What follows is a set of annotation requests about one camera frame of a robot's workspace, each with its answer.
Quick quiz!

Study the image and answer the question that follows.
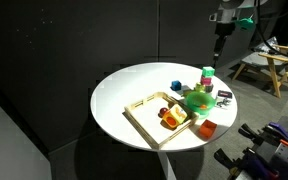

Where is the white table pedestal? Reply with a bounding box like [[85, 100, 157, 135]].
[[157, 151, 178, 180]]

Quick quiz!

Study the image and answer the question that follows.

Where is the magenta block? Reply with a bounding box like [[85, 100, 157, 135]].
[[200, 76, 213, 86]]

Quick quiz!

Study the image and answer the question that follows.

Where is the green block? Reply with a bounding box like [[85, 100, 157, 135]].
[[201, 66, 216, 78]]

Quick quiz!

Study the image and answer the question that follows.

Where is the wooden tray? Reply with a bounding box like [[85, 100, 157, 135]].
[[123, 91, 200, 150]]

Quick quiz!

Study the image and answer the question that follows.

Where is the black clamp purple orange handle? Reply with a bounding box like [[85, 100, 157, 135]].
[[213, 148, 280, 180], [238, 121, 288, 149]]

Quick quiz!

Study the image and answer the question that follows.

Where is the orange block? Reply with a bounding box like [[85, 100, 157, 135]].
[[198, 119, 218, 140]]

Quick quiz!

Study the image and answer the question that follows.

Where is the blue block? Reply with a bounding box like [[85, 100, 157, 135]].
[[170, 80, 182, 92]]

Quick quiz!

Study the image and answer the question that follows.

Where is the yellow-green block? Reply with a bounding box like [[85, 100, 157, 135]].
[[194, 83, 207, 93]]

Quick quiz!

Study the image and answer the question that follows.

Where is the dark red ball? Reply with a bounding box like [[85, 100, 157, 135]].
[[158, 107, 169, 118]]

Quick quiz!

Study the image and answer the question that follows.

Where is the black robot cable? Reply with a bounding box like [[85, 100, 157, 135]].
[[253, 0, 288, 62]]

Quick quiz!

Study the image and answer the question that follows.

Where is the colourful picture soft cube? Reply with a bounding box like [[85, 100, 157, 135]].
[[161, 104, 188, 129]]

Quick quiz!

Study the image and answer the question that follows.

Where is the grey block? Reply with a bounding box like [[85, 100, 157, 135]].
[[204, 83, 215, 94]]

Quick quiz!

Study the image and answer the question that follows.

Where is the green plastic bowl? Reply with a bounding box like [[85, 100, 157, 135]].
[[185, 91, 217, 116]]

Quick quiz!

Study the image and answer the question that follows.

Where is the wooden chair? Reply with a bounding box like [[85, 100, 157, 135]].
[[232, 43, 288, 99]]

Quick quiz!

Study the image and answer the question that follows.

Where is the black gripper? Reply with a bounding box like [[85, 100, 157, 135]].
[[213, 21, 236, 69]]

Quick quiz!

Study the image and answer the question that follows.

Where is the green camera mount plate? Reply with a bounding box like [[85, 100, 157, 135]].
[[235, 17, 255, 31]]

